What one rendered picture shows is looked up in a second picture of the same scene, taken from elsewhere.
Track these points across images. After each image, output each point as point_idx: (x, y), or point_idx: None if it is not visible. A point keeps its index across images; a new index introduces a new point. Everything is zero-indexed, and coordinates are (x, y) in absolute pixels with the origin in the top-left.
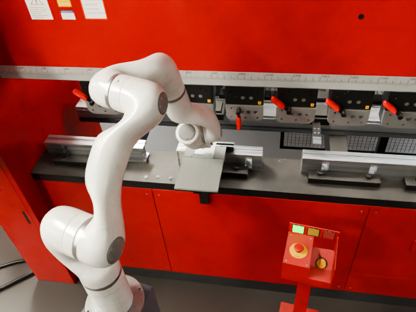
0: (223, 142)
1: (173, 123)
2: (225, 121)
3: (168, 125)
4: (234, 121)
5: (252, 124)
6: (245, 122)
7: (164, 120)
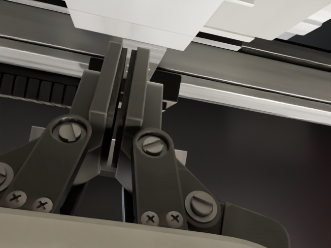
0: (22, 3)
1: (277, 52)
2: (96, 36)
3: (293, 42)
4: (65, 28)
5: (0, 4)
6: (25, 16)
7: (301, 69)
